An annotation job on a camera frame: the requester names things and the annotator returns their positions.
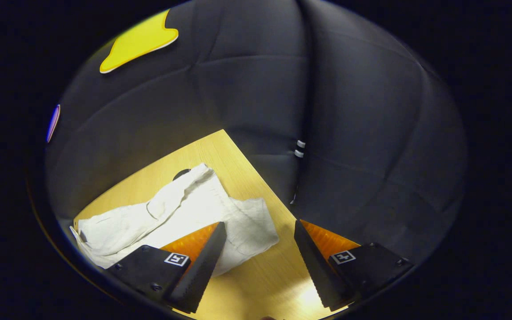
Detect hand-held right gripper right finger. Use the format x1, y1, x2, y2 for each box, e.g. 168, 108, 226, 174
294, 219, 414, 312

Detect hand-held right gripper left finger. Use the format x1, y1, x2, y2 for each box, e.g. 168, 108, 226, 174
107, 221, 227, 314

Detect white jeans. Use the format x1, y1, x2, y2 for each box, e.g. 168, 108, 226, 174
69, 163, 280, 277

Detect black backdrop cloth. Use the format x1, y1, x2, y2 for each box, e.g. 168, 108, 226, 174
45, 0, 469, 267

